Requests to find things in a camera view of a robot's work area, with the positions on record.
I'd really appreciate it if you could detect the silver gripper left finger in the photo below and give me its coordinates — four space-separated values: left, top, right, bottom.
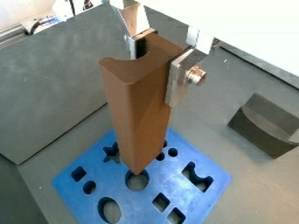
109 0 156 60

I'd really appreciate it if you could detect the blue shape-sorting block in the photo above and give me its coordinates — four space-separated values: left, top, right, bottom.
51 129 230 224

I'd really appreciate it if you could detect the dark grey foam mat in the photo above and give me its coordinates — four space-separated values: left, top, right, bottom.
0 3 128 165

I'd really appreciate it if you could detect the dark grey arch block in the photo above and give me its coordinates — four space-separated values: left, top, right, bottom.
228 93 299 159

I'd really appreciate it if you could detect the aluminium rail with cables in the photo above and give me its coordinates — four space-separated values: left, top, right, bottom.
0 0 102 45

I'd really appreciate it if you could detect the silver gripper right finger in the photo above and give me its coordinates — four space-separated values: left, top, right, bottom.
164 26 213 108

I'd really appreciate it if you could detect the brown arch-shaped peg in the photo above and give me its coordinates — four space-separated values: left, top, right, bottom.
98 33 182 174

